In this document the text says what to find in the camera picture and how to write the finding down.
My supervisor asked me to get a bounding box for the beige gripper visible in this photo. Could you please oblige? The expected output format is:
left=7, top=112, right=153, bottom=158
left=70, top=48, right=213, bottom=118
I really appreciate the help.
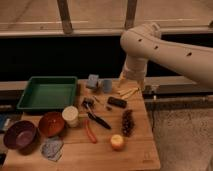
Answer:
left=118, top=55, right=147, bottom=88

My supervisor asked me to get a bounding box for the red-orange bowl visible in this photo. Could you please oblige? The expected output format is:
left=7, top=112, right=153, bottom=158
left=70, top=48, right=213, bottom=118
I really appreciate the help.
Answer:
left=38, top=112, right=65, bottom=137

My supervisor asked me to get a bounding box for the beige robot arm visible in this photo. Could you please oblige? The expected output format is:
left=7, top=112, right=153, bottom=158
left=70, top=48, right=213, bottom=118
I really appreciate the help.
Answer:
left=120, top=23, right=213, bottom=89

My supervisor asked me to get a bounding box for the blue-grey cup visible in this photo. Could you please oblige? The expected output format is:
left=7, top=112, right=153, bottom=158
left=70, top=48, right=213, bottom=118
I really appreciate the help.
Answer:
left=101, top=79, right=112, bottom=93

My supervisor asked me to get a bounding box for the black rectangular block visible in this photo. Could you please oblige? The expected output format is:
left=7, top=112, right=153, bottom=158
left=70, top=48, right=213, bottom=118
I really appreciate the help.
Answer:
left=107, top=97, right=127, bottom=108

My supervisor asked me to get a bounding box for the blue-grey box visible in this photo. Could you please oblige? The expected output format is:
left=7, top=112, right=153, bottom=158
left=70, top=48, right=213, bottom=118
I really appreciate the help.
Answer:
left=86, top=74, right=99, bottom=89

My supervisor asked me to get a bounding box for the small dark clip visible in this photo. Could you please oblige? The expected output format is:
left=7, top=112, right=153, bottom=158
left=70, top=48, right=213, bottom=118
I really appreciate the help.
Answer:
left=82, top=98, right=94, bottom=108

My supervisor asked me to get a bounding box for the brown pine cone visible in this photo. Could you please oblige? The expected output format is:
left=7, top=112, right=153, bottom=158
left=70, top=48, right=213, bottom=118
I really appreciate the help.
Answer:
left=122, top=110, right=134, bottom=137

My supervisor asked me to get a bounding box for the orange carrot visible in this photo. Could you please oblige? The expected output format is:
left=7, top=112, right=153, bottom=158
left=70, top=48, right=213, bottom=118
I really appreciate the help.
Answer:
left=85, top=120, right=97, bottom=144

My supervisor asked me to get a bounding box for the yellow apple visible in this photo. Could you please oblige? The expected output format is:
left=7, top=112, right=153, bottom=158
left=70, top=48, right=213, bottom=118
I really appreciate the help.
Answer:
left=110, top=134, right=125, bottom=150

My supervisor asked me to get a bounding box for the white cylindrical cup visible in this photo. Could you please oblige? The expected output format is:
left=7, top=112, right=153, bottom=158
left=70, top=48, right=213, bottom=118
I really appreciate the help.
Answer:
left=62, top=106, right=79, bottom=127

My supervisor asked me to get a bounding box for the green plastic tray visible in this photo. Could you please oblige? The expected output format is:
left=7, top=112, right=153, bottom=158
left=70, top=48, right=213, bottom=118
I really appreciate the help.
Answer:
left=17, top=76, right=78, bottom=112

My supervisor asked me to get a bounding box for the grey crumpled cloth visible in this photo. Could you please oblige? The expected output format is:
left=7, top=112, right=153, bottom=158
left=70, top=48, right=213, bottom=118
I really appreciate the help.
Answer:
left=40, top=137, right=63, bottom=162

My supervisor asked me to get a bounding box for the purple bowl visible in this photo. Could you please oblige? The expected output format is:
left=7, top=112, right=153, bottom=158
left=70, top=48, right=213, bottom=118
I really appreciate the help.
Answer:
left=3, top=120, right=37, bottom=150

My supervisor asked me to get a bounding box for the metal rail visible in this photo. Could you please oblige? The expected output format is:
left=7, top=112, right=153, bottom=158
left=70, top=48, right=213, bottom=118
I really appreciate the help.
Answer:
left=142, top=76, right=213, bottom=98

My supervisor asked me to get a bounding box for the black handled tool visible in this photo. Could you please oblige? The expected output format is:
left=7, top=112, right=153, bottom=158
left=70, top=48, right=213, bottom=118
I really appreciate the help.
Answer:
left=85, top=104, right=111, bottom=129

